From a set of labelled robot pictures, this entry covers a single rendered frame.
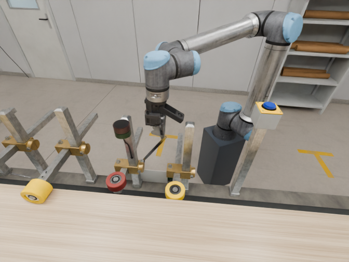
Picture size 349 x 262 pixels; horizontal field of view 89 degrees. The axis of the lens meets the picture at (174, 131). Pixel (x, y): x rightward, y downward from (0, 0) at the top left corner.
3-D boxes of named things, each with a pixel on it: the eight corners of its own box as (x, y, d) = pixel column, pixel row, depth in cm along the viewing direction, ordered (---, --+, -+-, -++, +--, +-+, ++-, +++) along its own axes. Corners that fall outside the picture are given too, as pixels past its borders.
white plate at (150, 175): (121, 178, 98) (117, 166, 92) (167, 182, 97) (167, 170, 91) (120, 179, 98) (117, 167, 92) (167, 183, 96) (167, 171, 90)
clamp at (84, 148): (65, 146, 86) (61, 138, 83) (92, 148, 85) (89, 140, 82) (57, 155, 81) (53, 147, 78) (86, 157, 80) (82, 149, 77)
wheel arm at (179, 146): (177, 137, 108) (177, 132, 106) (183, 138, 108) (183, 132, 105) (170, 205, 75) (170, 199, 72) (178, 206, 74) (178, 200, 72)
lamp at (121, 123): (125, 157, 80) (116, 118, 67) (137, 158, 80) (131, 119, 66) (121, 167, 76) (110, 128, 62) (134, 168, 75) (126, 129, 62)
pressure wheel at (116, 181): (114, 185, 84) (109, 169, 77) (131, 186, 83) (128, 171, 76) (108, 200, 78) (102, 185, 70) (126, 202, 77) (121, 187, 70)
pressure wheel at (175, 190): (161, 202, 77) (160, 187, 70) (174, 192, 82) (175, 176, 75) (174, 216, 73) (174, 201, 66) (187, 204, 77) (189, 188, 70)
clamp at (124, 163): (119, 164, 91) (117, 157, 87) (145, 166, 90) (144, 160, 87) (115, 173, 86) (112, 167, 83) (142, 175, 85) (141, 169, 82)
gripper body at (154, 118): (148, 117, 81) (147, 92, 74) (167, 118, 81) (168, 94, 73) (145, 127, 75) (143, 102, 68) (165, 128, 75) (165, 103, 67)
